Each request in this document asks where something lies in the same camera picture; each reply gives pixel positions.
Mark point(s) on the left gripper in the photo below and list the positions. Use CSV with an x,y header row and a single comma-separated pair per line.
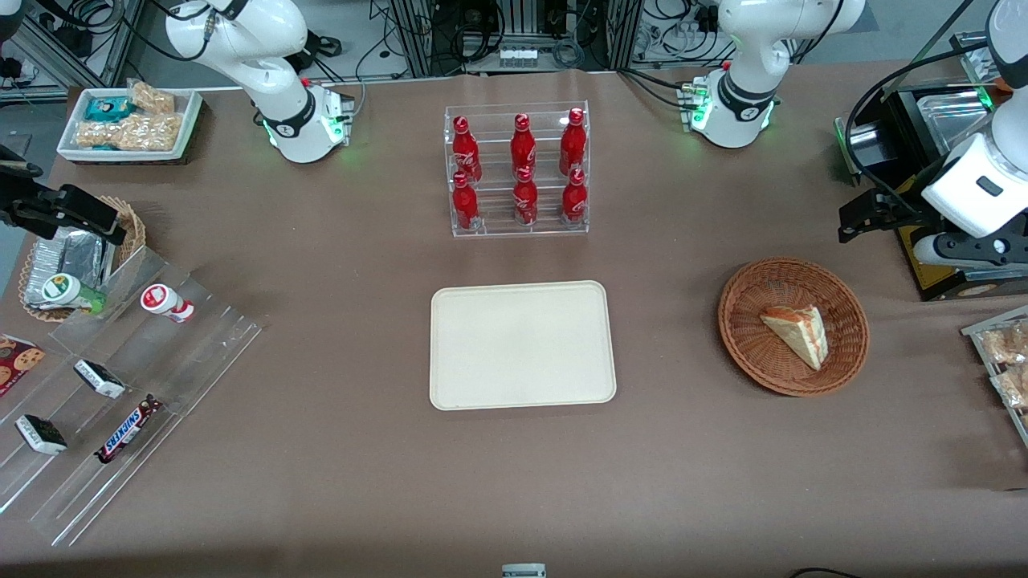
x,y
905,208

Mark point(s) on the triangular sandwich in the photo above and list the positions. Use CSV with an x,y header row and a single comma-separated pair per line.
x,y
799,333

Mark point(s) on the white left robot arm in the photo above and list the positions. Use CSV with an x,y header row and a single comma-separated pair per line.
x,y
743,56

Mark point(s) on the oval wicker basket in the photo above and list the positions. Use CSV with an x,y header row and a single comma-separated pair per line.
x,y
132,233

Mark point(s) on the white rectangular snack tray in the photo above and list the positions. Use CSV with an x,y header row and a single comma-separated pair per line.
x,y
191,112

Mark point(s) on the grey tray with snacks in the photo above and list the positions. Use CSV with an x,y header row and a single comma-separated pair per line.
x,y
984,329

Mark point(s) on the round brown wicker basket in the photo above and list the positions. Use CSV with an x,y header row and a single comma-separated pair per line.
x,y
755,353

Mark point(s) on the beige plastic tray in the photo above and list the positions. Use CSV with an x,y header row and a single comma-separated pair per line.
x,y
522,345

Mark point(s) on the silver foil package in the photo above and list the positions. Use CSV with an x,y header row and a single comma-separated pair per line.
x,y
72,253

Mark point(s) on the silver box with green light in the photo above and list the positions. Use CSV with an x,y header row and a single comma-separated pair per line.
x,y
855,148

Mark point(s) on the green label yoghurt bottle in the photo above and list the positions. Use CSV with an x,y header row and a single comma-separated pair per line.
x,y
64,291

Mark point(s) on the black food warmer machine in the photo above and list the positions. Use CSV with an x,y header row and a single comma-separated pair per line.
x,y
940,277

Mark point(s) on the large rice crisp packet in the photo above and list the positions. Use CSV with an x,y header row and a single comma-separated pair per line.
x,y
132,132

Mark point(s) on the teal snack packet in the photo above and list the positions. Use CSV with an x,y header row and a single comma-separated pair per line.
x,y
108,108

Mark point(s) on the red label yoghurt bottle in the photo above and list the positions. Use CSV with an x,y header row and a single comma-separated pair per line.
x,y
161,301

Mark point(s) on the clear metal food pan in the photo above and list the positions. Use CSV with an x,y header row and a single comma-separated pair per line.
x,y
948,108

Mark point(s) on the small rice crisp packet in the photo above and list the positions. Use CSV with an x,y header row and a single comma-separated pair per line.
x,y
152,98

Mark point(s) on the chocolate chip cookie pack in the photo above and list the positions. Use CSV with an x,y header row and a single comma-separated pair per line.
x,y
16,361

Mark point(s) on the black white snack bar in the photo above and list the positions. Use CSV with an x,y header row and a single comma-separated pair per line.
x,y
100,379
40,435

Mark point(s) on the clear acrylic stepped stand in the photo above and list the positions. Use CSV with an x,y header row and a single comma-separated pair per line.
x,y
185,353

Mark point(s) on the wrapped rice crisp snack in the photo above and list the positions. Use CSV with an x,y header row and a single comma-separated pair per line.
x,y
1008,345
1013,387

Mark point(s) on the Snickers chocolate bar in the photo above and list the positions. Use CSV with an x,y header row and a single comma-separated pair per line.
x,y
128,429

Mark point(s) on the red cola bottle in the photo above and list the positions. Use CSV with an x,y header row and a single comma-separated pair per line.
x,y
464,205
523,146
466,152
573,144
574,199
525,199

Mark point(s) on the aluminium equipment rack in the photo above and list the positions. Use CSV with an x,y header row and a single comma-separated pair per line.
x,y
418,36

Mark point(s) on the clear acrylic bottle rack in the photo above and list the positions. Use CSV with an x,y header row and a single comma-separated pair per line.
x,y
494,164

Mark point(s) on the white power strip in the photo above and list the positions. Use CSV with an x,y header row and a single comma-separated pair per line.
x,y
517,57

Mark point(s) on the white grey device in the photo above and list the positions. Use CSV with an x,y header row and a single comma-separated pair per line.
x,y
524,571

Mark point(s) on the aluminium frame stand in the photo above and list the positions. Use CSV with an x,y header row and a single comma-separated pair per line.
x,y
72,48

